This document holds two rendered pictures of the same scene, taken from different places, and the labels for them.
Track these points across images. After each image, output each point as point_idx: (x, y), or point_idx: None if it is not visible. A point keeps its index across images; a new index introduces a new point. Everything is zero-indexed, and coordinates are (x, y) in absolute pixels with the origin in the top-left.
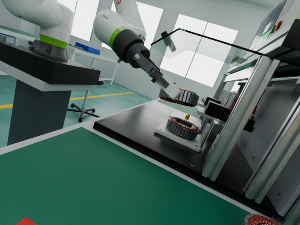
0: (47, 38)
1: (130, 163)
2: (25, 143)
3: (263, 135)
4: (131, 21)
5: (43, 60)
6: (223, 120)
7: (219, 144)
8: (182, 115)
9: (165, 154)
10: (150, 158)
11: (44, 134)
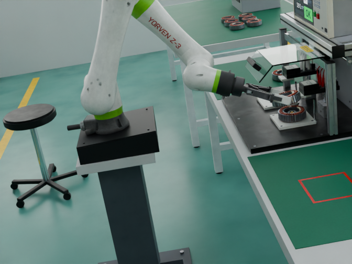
0: (112, 112)
1: (295, 154)
2: (253, 174)
3: (347, 83)
4: (204, 58)
5: (142, 134)
6: (318, 92)
7: (330, 114)
8: None
9: (304, 138)
10: (298, 146)
11: (247, 169)
